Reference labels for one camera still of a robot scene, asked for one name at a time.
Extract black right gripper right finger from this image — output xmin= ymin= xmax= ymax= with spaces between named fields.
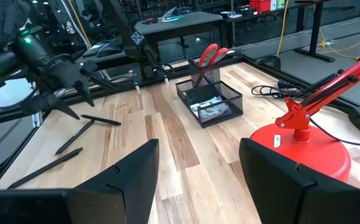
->
xmin=238 ymin=138 xmax=360 ymax=224

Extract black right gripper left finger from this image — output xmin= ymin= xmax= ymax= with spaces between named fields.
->
xmin=0 ymin=138 xmax=160 ymax=224

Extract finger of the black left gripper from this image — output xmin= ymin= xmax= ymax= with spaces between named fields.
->
xmin=73 ymin=79 xmax=95 ymax=108
xmin=21 ymin=94 xmax=80 ymax=121

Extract black pen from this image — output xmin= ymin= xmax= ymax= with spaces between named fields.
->
xmin=54 ymin=119 xmax=96 ymax=156
xmin=7 ymin=147 xmax=84 ymax=190
xmin=80 ymin=114 xmax=122 ymax=126

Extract red grey scissors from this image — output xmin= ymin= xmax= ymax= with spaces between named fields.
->
xmin=197 ymin=43 xmax=229 ymax=78

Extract black mesh desk organizer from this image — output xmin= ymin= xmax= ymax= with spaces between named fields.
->
xmin=175 ymin=58 xmax=244 ymax=129

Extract red desk lamp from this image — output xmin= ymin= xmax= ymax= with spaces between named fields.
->
xmin=249 ymin=48 xmax=360 ymax=183

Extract grey desk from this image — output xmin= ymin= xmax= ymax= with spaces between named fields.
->
xmin=134 ymin=11 xmax=224 ymax=60

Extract red storage box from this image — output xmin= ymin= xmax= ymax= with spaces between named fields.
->
xmin=249 ymin=0 xmax=272 ymax=13

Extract black aluminium table frame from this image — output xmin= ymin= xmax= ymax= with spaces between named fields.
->
xmin=0 ymin=0 xmax=360 ymax=190

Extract yellow cable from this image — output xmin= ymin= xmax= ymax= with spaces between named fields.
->
xmin=275 ymin=0 xmax=290 ymax=57

